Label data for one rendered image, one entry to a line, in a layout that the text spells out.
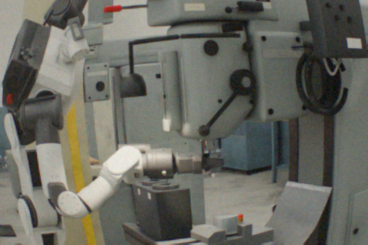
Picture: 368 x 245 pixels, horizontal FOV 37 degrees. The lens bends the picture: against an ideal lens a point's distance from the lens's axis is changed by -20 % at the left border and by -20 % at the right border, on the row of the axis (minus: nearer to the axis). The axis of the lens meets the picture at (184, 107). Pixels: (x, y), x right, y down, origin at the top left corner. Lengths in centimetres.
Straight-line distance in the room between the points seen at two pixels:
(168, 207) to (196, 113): 45
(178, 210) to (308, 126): 51
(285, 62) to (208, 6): 28
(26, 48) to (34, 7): 156
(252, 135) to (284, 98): 733
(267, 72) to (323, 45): 25
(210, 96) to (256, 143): 747
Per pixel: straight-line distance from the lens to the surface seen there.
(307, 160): 210
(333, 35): 168
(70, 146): 351
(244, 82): 177
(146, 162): 185
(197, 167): 183
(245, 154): 918
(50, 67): 192
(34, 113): 182
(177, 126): 181
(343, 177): 196
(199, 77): 176
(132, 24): 1137
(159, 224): 212
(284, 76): 186
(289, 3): 191
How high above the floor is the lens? 149
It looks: 3 degrees down
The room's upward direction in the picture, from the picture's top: 4 degrees counter-clockwise
